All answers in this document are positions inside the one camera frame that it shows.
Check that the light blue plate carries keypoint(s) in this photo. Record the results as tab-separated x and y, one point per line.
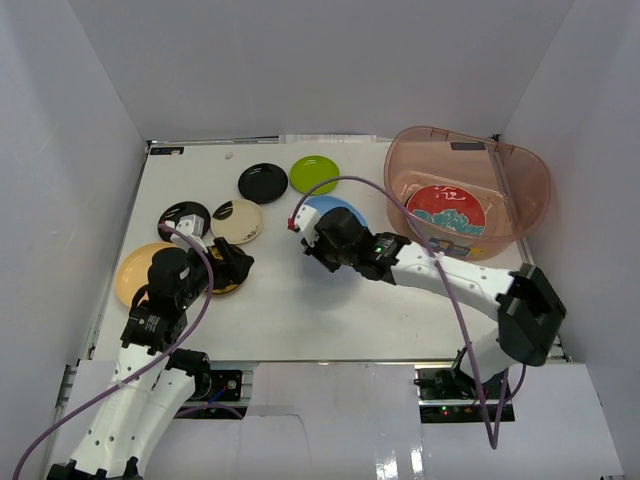
324	203

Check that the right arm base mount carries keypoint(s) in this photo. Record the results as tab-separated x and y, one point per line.
443	401

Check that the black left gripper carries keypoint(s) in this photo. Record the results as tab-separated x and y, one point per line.
226	265

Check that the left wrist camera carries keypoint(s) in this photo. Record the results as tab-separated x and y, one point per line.
191	226

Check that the red plate with teal flower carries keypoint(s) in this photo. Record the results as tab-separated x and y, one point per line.
448	207

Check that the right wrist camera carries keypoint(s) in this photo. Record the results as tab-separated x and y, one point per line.
304	223

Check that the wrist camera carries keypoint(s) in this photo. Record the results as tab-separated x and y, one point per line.
304	223
191	226

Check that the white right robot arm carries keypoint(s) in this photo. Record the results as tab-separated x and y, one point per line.
523	303

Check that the pale orange plate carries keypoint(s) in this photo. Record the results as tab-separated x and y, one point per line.
132	272

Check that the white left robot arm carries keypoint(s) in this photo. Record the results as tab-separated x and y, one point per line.
153	376

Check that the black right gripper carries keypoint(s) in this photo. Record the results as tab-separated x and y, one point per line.
315	251

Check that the black plate rear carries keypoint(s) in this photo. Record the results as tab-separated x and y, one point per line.
263	183

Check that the black plate left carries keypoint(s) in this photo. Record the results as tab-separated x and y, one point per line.
178	210

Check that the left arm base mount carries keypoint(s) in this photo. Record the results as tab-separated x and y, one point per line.
218	386

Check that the yellow patterned brown-rimmed plate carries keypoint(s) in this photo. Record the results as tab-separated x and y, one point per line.
223	280

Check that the lime green plate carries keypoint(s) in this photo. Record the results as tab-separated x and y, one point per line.
311	170

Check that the translucent pink plastic bin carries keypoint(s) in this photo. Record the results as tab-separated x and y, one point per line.
512	184

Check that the cream plate with black patch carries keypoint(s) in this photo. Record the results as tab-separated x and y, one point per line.
237	221

